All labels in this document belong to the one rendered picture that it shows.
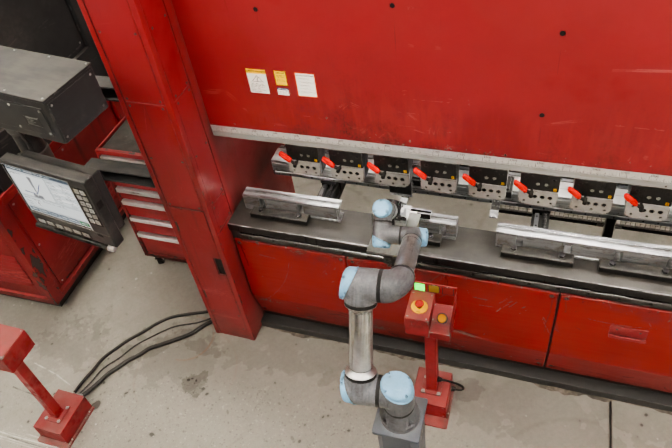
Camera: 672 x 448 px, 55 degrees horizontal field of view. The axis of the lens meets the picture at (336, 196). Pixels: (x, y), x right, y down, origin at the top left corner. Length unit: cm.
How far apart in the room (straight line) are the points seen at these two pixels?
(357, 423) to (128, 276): 182
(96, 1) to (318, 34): 80
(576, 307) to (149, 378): 230
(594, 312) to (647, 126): 94
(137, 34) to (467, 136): 129
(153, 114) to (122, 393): 174
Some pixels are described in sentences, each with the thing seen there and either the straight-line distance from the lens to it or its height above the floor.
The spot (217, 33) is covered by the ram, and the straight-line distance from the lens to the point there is 261.
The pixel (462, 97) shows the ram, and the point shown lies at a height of 167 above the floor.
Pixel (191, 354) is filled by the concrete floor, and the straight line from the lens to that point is 387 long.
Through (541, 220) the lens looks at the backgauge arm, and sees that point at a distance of 313.
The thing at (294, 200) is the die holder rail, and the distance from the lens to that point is 308.
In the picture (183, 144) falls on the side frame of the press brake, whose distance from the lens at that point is 277.
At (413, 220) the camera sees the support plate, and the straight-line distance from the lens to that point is 287.
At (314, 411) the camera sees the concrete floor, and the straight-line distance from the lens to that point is 351.
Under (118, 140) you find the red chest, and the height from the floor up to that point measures 98.
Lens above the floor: 307
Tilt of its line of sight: 43 degrees down
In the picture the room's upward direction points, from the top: 9 degrees counter-clockwise
